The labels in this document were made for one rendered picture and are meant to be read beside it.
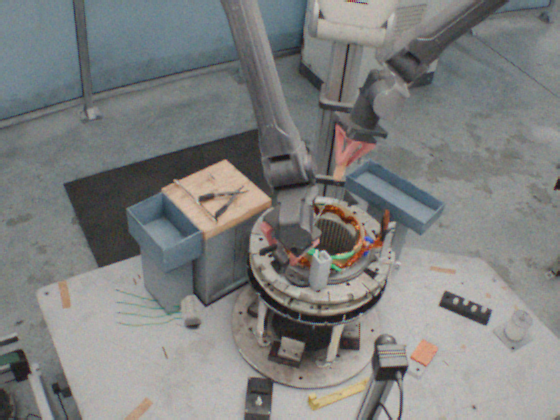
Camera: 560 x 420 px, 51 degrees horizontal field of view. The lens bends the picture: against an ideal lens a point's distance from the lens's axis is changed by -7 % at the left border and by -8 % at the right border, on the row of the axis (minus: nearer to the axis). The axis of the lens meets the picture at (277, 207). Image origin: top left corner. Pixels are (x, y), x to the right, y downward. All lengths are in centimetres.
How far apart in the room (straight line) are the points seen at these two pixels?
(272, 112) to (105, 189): 219
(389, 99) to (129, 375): 91
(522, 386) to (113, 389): 104
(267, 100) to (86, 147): 250
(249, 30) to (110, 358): 92
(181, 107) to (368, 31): 230
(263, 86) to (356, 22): 55
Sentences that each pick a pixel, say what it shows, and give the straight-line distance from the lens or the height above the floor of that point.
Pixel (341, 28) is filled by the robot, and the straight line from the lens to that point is 158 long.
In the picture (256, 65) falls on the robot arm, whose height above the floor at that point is 159.
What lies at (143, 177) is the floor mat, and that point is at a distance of 324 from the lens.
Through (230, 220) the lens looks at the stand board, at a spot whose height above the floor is 106.
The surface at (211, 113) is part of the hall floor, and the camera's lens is 369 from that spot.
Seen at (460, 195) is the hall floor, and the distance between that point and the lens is 343.
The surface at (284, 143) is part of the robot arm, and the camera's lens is 108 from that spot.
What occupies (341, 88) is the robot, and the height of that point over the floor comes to 122.
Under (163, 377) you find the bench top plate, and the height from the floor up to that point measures 78.
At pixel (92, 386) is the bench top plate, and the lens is 158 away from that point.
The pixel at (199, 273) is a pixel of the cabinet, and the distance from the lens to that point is 162.
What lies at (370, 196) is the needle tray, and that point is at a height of 105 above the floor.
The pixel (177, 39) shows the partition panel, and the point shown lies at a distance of 369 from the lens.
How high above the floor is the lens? 212
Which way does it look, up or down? 43 degrees down
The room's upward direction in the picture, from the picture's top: 6 degrees clockwise
